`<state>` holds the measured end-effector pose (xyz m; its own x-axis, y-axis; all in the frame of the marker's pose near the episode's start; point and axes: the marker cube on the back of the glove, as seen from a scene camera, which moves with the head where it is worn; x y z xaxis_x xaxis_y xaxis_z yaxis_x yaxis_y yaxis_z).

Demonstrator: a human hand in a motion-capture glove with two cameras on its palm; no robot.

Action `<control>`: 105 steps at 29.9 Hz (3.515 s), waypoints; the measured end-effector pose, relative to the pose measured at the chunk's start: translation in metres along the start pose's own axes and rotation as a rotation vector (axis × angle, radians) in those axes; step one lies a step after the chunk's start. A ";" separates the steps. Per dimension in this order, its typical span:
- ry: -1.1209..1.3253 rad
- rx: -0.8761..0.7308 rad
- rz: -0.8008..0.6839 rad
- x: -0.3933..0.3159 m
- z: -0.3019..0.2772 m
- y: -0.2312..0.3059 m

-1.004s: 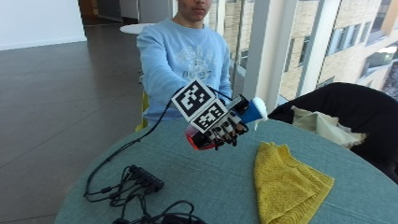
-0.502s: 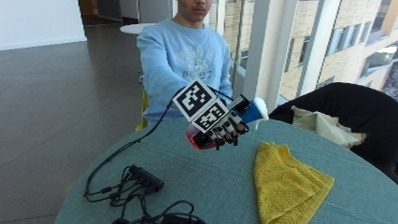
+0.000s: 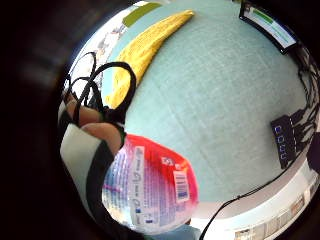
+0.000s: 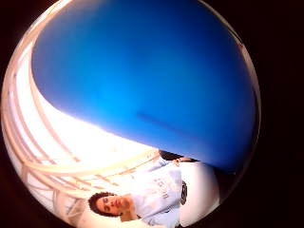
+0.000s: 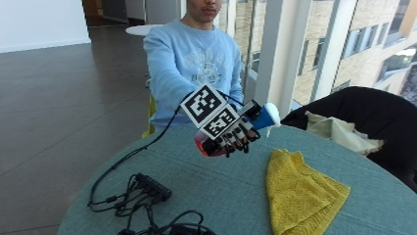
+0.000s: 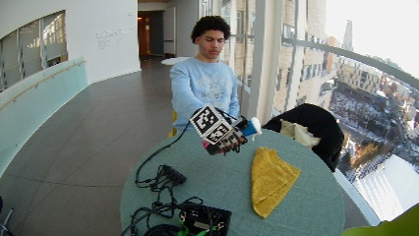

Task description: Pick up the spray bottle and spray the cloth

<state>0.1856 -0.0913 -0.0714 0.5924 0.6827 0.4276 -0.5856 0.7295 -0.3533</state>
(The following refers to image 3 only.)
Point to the red plastic snack packet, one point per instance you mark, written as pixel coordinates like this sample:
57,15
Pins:
150,186

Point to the yellow knitted cloth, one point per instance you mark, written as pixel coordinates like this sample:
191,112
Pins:
143,50

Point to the green flat card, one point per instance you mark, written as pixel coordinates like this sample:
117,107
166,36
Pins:
140,13

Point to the black framed monitor screen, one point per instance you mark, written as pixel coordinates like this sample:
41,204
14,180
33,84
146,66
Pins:
268,25

